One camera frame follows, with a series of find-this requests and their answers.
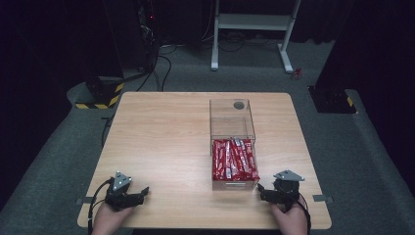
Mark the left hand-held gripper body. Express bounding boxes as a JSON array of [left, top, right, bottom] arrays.
[[104, 170, 135, 212]]

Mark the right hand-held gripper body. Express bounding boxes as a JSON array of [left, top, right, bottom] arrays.
[[272, 168, 305, 211]]

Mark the dark equipment rack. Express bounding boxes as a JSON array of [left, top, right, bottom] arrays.
[[136, 0, 161, 71]]

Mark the black cable beside table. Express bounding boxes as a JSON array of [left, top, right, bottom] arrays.
[[100, 113, 115, 148]]

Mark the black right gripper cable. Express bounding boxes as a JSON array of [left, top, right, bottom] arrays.
[[296, 191, 313, 235]]

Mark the clear acrylic drawer box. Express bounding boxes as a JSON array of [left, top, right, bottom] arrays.
[[208, 98, 261, 192]]

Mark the grey tape strip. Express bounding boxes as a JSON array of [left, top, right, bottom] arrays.
[[311, 194, 335, 204], [75, 196, 95, 206]]

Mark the black post with striped base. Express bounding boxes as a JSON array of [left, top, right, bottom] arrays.
[[74, 0, 125, 111]]

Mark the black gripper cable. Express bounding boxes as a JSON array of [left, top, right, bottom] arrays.
[[296, 191, 313, 235], [87, 176, 115, 235]]

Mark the black post with square base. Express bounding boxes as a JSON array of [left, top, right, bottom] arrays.
[[307, 0, 358, 116]]

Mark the black floor cable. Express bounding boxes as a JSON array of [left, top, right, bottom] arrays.
[[135, 54, 173, 93]]

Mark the pile of red snack packets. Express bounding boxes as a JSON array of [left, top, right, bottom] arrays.
[[211, 137, 261, 182]]

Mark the white metal stand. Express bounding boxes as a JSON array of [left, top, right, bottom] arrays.
[[210, 0, 301, 74]]

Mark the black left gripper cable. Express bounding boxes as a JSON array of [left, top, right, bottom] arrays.
[[87, 176, 115, 235]]

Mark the person's left hand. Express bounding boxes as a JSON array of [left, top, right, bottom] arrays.
[[91, 202, 135, 235]]

